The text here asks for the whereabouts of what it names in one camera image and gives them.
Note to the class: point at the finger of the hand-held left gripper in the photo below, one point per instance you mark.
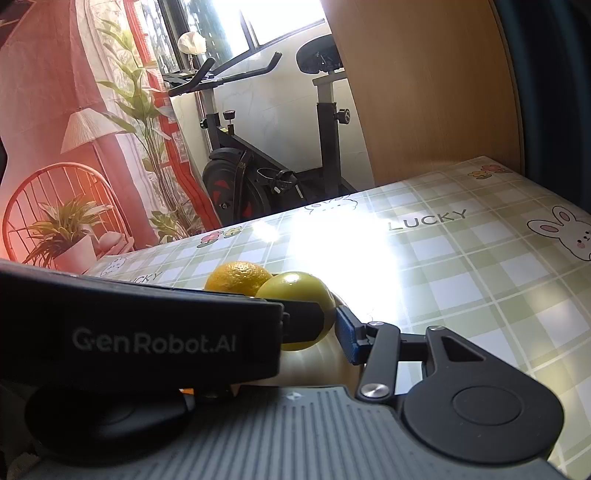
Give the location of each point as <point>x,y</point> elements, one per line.
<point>307,323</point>

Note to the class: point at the black exercise bike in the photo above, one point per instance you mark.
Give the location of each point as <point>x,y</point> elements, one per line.
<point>231,184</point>

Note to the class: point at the dark framed window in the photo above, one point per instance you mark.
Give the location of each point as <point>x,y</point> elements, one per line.
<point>277,18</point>

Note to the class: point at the pink printed wall backdrop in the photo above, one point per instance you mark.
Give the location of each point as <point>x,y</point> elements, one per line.
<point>55,69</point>

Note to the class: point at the dark teal curtain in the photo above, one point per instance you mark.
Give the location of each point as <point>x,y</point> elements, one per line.
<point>563,92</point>

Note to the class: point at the large yellow lemon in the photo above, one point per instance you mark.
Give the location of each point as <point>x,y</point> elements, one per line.
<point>238,277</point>

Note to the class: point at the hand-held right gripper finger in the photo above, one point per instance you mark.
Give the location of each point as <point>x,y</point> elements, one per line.
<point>347,337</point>

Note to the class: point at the white round object on pole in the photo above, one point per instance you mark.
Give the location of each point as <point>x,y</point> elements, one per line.
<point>191,42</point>

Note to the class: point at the yellow-green citrus fruit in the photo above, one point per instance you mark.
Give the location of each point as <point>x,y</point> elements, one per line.
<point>295,288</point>

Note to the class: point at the wooden cabinet panel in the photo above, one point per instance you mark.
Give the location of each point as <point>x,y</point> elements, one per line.
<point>429,92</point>

